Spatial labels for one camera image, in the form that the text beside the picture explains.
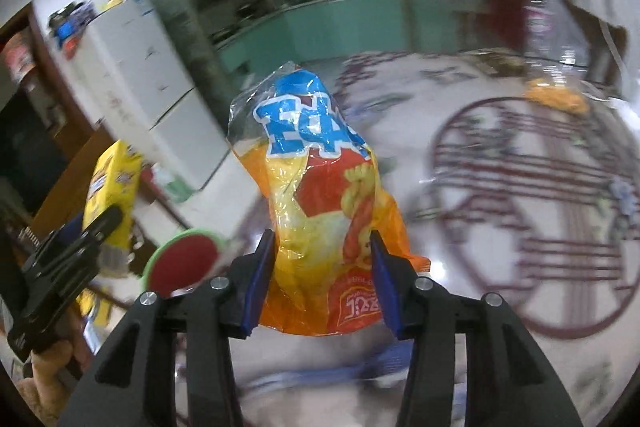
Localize clear bag of yellow chips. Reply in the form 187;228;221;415
524;0;590;116

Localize white refrigerator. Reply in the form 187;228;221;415
70;0;229;192

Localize orange snack bag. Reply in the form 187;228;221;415
228;62;431;336

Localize yellow cracker box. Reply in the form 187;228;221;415
82;140;143;279

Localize person left hand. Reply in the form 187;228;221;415
16;337;92;426

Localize teal kitchen cabinets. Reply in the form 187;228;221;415
214;0;417;73

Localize red bin with green rim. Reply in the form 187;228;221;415
141;229;226;298

